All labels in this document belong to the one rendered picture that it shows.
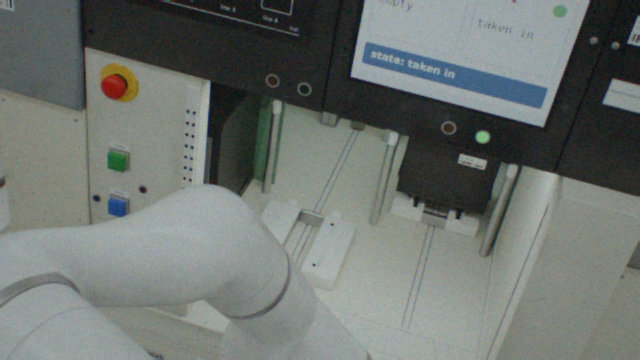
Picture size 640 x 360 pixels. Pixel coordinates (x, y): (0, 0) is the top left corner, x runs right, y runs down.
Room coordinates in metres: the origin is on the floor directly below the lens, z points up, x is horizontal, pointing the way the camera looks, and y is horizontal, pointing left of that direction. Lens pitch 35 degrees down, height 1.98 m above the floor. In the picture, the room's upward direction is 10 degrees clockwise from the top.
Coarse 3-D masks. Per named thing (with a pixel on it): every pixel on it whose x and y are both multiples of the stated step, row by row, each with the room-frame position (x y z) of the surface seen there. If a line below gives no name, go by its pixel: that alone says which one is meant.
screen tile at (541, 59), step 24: (480, 0) 0.98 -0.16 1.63; (504, 0) 0.97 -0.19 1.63; (528, 0) 0.97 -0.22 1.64; (552, 0) 0.96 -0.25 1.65; (528, 24) 0.96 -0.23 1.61; (552, 24) 0.96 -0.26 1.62; (480, 48) 0.97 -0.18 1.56; (504, 48) 0.97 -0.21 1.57; (528, 48) 0.96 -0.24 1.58; (552, 48) 0.96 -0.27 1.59; (528, 72) 0.96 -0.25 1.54; (552, 72) 0.96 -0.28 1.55
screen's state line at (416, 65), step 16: (368, 48) 1.00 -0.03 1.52; (384, 48) 1.00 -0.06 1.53; (384, 64) 0.99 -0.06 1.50; (400, 64) 0.99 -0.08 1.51; (416, 64) 0.99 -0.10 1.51; (432, 64) 0.98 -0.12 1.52; (448, 64) 0.98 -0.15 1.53; (432, 80) 0.98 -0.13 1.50; (448, 80) 0.98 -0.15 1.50; (464, 80) 0.98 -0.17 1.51; (480, 80) 0.97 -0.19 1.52; (496, 80) 0.97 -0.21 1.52; (512, 80) 0.96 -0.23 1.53; (496, 96) 0.97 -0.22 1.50; (512, 96) 0.96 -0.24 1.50; (528, 96) 0.96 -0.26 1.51; (544, 96) 0.96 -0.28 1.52
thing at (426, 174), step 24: (408, 144) 1.50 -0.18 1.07; (432, 144) 1.49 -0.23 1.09; (408, 168) 1.50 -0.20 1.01; (432, 168) 1.49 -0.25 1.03; (456, 168) 1.48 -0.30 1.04; (480, 168) 1.47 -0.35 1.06; (408, 192) 1.49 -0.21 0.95; (432, 192) 1.49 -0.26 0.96; (456, 192) 1.48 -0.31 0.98; (480, 192) 1.47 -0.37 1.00; (456, 216) 1.48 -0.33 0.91
